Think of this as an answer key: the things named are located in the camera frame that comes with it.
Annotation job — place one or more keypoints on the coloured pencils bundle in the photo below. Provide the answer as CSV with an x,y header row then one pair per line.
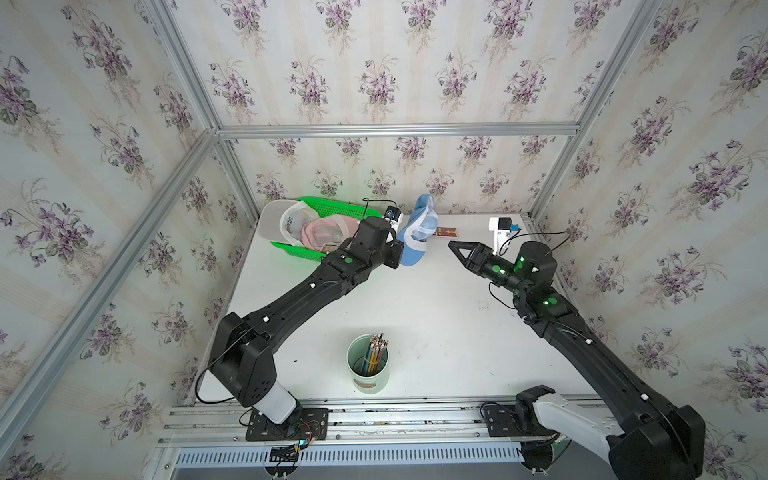
x,y
372,360

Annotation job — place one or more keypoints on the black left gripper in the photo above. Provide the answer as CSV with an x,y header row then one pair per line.
x,y
396,248

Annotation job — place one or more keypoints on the aluminium mounting rail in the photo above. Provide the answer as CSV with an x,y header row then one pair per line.
x,y
389,420

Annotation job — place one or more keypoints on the pink baseball cap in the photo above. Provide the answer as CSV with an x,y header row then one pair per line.
x,y
326,234

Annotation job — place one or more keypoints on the light blue baseball cap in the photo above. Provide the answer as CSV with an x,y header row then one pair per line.
x,y
422,224

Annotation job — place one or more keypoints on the red cigarette carton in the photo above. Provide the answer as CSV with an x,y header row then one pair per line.
x,y
446,232

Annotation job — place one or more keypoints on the green plastic basket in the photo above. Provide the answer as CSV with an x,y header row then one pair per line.
x,y
326,207

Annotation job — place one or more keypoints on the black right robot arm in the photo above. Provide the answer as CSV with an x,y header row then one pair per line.
x,y
645,436

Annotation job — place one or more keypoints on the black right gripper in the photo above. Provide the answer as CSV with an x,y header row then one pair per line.
x,y
481,255

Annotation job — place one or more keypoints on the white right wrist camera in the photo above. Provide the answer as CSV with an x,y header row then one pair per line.
x,y
503,228

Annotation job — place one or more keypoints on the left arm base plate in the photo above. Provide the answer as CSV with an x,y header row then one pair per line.
x,y
309,425

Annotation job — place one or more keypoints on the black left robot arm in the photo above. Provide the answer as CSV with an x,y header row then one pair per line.
x,y
242,353

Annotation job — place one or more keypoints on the white baseball cap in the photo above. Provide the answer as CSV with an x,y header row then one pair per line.
x,y
283,220

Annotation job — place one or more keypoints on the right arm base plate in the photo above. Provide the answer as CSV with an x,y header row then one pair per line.
x,y
504,421

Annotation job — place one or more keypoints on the green pencil cup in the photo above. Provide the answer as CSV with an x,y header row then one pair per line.
x,y
354,357

